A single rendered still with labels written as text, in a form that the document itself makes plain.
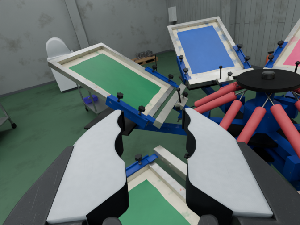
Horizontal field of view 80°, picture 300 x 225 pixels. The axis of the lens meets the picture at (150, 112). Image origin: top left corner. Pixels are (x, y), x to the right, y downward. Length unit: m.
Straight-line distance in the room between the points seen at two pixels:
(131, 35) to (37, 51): 3.43
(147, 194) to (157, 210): 0.10
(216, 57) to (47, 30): 6.29
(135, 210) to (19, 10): 7.11
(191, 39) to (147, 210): 1.70
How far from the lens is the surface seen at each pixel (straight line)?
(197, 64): 1.86
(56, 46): 5.88
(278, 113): 1.04
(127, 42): 7.84
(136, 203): 0.97
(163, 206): 0.94
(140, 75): 1.59
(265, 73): 1.16
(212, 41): 2.12
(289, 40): 2.09
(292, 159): 1.07
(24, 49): 7.56
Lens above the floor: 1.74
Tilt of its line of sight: 29 degrees down
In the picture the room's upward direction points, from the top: 11 degrees counter-clockwise
